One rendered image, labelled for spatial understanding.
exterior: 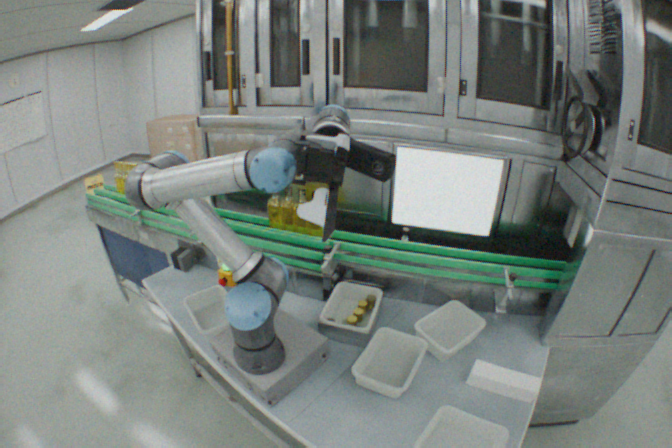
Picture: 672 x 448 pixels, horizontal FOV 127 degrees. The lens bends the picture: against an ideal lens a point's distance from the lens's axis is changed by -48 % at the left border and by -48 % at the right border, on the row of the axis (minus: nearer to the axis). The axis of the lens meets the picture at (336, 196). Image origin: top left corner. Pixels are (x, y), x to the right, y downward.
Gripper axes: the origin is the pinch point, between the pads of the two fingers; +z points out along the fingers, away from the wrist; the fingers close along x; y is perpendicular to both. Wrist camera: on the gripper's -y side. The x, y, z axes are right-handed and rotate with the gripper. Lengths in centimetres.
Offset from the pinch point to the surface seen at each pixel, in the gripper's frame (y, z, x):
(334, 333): -9, -25, -67
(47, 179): 522, -295, -236
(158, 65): 353, -500, -72
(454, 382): -46, -5, -62
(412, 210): -34, -67, -41
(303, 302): 3, -44, -75
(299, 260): 7, -52, -60
